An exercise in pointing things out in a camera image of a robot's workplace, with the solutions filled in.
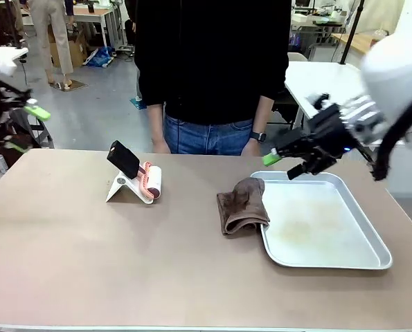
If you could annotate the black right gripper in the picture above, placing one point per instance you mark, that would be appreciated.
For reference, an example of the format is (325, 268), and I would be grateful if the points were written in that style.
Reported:
(330, 135)

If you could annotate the brown towel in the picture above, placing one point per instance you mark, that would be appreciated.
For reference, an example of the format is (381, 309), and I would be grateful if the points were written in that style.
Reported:
(243, 207)

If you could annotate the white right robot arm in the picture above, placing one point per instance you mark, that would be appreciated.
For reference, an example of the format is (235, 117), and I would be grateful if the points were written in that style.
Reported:
(392, 76)

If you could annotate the person's left forearm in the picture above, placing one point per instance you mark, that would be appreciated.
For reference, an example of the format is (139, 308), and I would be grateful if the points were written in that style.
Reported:
(262, 114)

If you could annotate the person's right forearm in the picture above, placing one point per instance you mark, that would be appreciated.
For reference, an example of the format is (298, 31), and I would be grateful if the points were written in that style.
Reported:
(156, 121)

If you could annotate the person's left hand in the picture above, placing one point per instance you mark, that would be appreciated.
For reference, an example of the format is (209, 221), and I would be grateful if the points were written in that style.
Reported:
(251, 148)

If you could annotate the person's right hand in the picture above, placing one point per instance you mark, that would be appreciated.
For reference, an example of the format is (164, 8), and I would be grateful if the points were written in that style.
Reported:
(161, 146)

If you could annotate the black folding stool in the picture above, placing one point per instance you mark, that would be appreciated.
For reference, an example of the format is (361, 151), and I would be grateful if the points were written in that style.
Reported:
(39, 133)

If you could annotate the dark brown box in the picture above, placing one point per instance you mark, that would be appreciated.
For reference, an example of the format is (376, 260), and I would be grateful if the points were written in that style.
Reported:
(15, 157)

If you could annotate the black wrist watch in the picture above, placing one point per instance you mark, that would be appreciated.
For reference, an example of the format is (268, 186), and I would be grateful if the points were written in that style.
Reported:
(258, 136)

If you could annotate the silver drink can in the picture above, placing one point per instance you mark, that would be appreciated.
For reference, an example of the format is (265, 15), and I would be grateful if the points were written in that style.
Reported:
(0, 163)

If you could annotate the brown floor board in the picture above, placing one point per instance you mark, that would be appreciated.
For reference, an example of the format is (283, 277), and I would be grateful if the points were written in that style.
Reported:
(75, 84)

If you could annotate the silver metal tray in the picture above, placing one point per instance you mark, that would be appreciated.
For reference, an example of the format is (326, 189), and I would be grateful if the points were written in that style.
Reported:
(323, 224)

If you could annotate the small white table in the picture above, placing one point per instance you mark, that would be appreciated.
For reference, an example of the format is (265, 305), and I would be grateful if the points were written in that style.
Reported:
(10, 55)

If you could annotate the brown cardboard box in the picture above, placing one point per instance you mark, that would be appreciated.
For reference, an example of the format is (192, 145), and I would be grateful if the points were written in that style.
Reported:
(75, 52)

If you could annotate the large white table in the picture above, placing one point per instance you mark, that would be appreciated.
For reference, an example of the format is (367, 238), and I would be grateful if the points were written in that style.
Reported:
(323, 79)

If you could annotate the person in beige trousers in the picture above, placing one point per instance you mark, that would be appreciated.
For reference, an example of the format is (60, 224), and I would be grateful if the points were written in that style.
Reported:
(53, 34)

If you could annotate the blue plastic bag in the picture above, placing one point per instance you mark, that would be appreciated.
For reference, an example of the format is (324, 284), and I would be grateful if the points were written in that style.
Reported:
(100, 57)

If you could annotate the beige chair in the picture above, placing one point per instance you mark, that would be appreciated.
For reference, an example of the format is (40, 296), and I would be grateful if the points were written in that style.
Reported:
(297, 57)

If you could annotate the teal floor mat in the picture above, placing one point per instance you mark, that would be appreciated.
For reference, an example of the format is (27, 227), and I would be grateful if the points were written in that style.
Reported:
(138, 103)

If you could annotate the wood-top white desk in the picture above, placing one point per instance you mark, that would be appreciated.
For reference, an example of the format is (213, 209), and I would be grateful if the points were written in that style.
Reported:
(95, 14)

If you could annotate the person in black sweater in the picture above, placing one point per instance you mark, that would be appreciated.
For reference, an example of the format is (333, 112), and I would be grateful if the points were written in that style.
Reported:
(209, 52)

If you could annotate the light wooden table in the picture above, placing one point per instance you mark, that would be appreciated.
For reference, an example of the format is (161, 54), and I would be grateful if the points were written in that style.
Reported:
(354, 43)

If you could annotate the black tripod pole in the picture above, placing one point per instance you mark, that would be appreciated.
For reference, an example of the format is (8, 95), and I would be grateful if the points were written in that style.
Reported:
(349, 34)

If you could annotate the background person in dark clothes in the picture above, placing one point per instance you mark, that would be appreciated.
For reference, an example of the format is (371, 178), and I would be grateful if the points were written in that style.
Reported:
(129, 17)

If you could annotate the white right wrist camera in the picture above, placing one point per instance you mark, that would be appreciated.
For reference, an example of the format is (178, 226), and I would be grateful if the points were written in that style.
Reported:
(319, 102)

